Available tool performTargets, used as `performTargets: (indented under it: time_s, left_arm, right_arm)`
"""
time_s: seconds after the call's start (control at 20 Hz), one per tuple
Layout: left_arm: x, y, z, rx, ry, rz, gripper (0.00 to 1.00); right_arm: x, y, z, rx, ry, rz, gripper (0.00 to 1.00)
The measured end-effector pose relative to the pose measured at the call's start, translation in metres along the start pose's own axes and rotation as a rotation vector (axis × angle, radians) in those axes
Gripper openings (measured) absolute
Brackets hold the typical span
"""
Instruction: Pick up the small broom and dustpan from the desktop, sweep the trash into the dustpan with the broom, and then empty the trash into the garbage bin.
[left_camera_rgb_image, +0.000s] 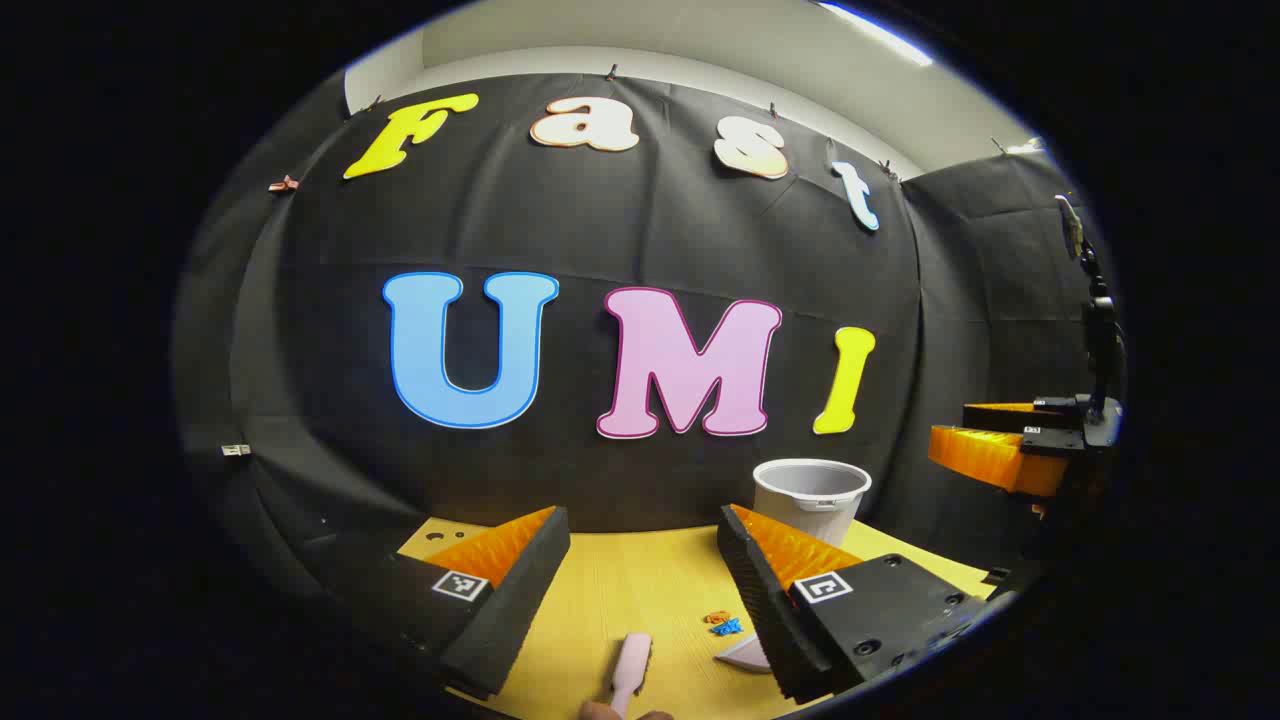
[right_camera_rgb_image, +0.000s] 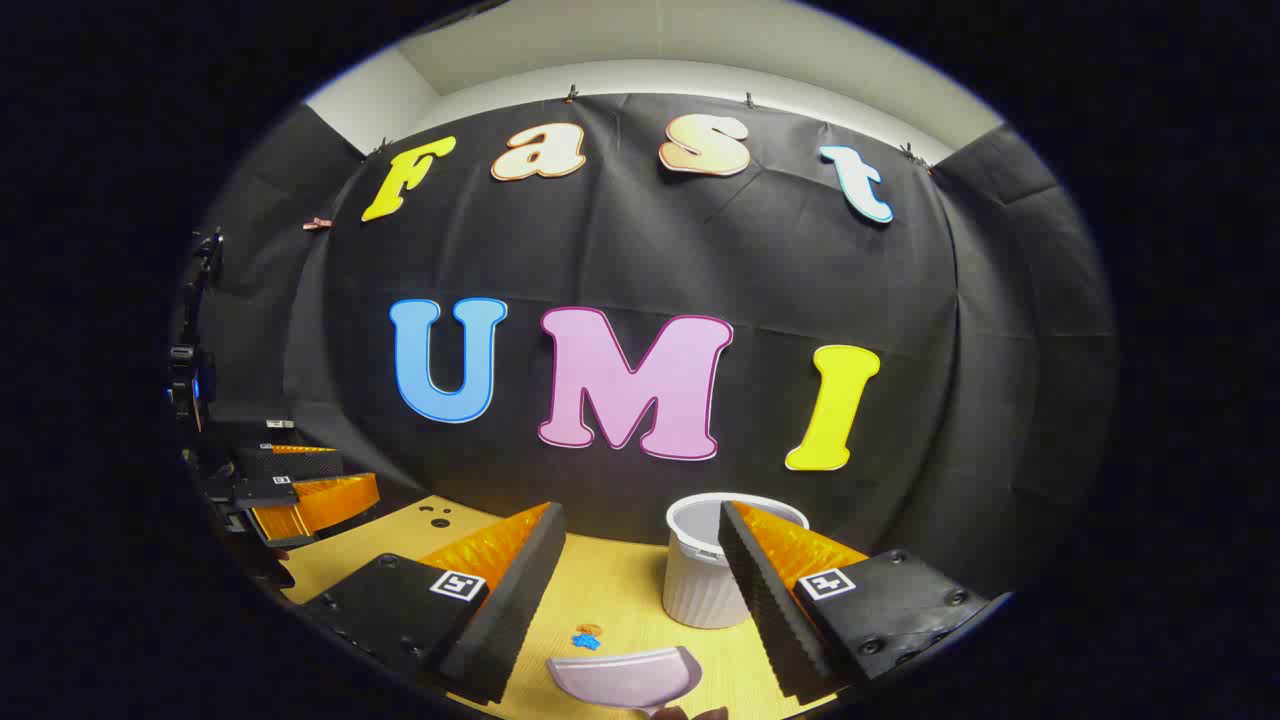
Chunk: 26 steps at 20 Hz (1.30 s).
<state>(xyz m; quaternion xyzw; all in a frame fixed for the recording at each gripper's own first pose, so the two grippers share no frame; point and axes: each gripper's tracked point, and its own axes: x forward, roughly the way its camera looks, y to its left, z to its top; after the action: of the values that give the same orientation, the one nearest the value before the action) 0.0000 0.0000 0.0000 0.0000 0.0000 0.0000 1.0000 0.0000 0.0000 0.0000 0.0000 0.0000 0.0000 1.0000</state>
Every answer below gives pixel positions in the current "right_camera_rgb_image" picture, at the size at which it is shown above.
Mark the white ribbed garbage bin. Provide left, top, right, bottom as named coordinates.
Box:
left=662, top=492, right=811, bottom=630

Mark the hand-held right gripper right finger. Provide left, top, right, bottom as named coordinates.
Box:
left=717, top=499, right=1014, bottom=705

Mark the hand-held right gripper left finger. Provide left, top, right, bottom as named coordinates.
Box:
left=300, top=500, right=568, bottom=706

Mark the black camera stand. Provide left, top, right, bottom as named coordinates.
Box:
left=165, top=228, right=227, bottom=433

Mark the black backdrop cloth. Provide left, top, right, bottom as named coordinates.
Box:
left=180, top=92, right=1119, bottom=601

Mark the lilac plastic dustpan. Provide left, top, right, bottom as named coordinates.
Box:
left=546, top=646, right=703, bottom=716

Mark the yellow wooden desktop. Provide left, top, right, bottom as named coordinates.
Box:
left=280, top=495, right=851, bottom=720

